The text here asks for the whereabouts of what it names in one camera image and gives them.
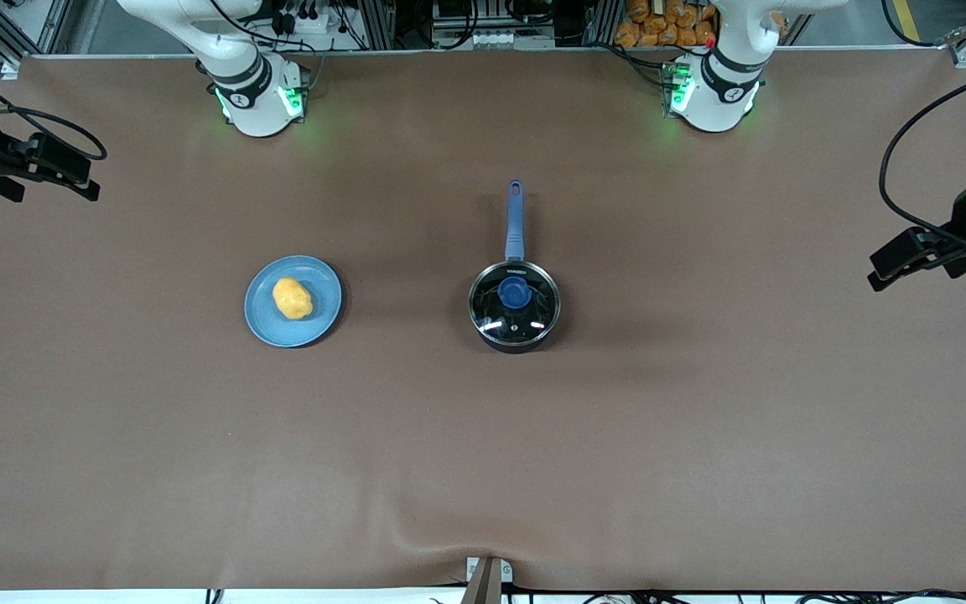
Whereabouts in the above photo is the yellow potato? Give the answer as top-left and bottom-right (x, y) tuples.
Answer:
(272, 277), (314, 321)

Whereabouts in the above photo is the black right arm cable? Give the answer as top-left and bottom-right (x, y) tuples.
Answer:
(0, 57), (108, 162)

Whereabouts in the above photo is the white power strip with plugs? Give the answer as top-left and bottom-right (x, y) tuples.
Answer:
(269, 0), (351, 36)

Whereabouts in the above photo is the blue plate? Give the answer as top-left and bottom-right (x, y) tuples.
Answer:
(244, 255), (343, 348)

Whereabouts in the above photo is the brown table mat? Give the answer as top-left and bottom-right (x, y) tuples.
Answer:
(0, 48), (966, 592)

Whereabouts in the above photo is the metal table bracket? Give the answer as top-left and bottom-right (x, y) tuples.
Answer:
(465, 555), (515, 604)

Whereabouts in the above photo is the crate of orange objects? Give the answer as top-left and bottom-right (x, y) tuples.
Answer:
(615, 0), (719, 49)

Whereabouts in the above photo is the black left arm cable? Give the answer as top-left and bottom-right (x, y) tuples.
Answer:
(878, 60), (966, 255)

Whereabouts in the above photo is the glass lid with blue knob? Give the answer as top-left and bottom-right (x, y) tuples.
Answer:
(469, 261), (560, 346)

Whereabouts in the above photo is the black pot with blue handle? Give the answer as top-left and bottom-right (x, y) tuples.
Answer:
(468, 179), (562, 354)

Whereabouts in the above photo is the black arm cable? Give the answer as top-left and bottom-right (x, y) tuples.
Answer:
(0, 57), (108, 162)
(878, 60), (966, 255)

